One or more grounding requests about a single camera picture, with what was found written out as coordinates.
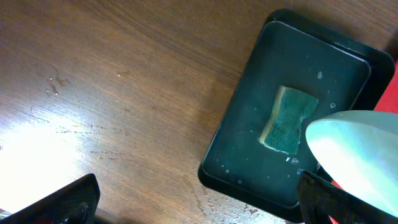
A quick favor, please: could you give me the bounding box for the black plastic tray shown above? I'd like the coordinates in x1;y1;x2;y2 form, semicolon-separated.
198;9;395;223

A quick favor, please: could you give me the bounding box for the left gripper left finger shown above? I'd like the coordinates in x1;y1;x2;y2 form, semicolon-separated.
1;174;100;224

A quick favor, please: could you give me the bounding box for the green yellow sponge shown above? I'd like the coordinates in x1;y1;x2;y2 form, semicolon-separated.
259;86;318;154

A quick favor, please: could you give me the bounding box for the red plastic tray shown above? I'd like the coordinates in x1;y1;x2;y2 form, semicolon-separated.
325;76;397;216

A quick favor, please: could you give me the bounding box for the mint green plate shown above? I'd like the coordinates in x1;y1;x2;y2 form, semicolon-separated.
305;110;397;216

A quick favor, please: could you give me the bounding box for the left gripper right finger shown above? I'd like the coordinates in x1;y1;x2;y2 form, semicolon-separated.
297;171;397;224

